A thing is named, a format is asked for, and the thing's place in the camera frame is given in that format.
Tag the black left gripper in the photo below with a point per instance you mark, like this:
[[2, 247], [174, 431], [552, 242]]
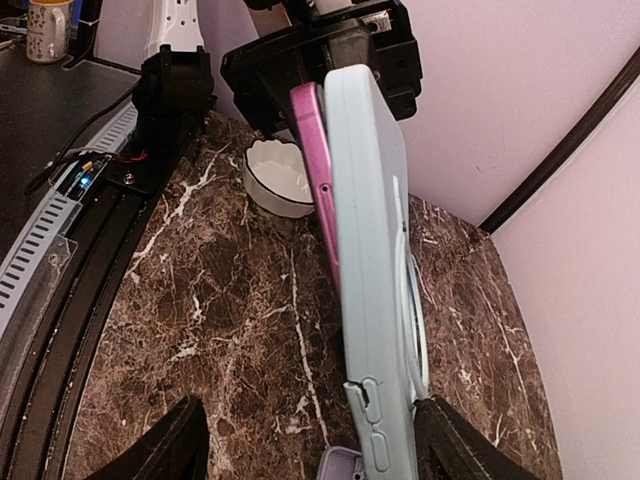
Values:
[[378, 34]]

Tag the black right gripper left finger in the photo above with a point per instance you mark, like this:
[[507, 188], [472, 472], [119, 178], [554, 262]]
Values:
[[175, 447]]

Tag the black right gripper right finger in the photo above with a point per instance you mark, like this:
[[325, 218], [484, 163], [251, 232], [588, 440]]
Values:
[[449, 447]]

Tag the white silicone phone case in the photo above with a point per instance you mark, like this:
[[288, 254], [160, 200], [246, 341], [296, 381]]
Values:
[[340, 463]]

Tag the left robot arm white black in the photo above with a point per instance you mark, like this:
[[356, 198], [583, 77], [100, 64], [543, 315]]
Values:
[[176, 78]]

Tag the white fluted bowl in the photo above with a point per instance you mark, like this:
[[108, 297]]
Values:
[[274, 177]]

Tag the small circuit board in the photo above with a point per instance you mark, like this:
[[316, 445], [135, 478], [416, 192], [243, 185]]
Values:
[[84, 178]]

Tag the white patterned mug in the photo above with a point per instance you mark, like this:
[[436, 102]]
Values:
[[48, 30]]

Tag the black table edge rail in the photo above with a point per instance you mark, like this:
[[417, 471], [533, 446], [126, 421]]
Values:
[[49, 345]]

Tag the black right frame post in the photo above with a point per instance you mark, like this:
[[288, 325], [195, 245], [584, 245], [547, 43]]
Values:
[[568, 145]]

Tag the white slotted cable duct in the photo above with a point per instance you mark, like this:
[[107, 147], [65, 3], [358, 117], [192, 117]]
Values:
[[54, 215]]

